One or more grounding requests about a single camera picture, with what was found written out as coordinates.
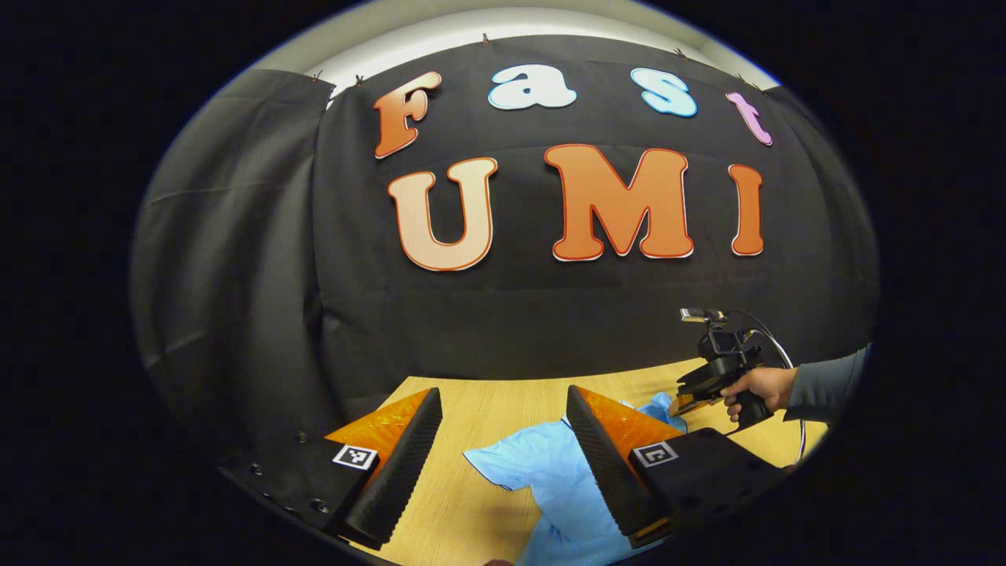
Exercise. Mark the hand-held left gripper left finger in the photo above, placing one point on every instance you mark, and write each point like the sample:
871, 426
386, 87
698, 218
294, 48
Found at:
401, 479

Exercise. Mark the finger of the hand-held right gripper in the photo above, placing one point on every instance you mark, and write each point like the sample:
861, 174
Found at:
688, 405

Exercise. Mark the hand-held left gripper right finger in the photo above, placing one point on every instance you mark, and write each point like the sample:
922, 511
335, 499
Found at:
605, 479

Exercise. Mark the light blue T-shirt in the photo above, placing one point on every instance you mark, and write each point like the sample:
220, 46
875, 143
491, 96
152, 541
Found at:
550, 472

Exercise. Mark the black backdrop cloth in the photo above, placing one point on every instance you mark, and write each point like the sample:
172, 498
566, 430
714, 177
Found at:
511, 330

